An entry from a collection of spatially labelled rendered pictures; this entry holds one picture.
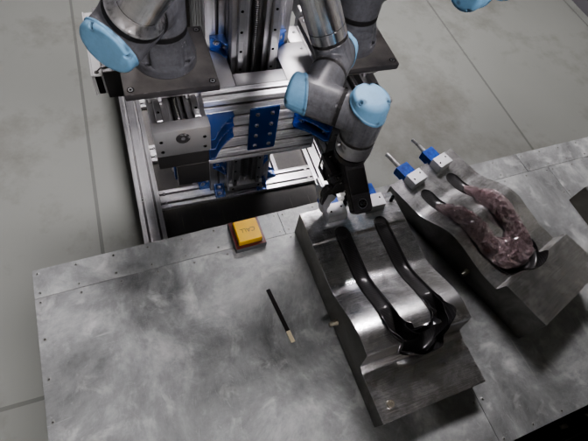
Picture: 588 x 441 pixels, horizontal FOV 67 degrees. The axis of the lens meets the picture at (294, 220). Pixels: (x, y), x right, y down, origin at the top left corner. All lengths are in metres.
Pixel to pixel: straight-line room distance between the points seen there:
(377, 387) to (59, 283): 0.75
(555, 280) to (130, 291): 1.01
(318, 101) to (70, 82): 2.05
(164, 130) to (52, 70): 1.79
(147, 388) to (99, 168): 1.47
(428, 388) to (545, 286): 0.39
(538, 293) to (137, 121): 1.74
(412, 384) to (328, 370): 0.18
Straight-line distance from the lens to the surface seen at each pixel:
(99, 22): 0.94
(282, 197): 1.93
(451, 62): 3.25
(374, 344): 0.95
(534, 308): 1.18
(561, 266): 1.28
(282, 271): 1.11
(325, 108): 0.84
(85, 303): 1.12
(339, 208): 1.08
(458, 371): 1.09
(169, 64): 1.12
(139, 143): 2.08
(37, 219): 2.24
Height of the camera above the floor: 1.81
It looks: 59 degrees down
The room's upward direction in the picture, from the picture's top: 15 degrees clockwise
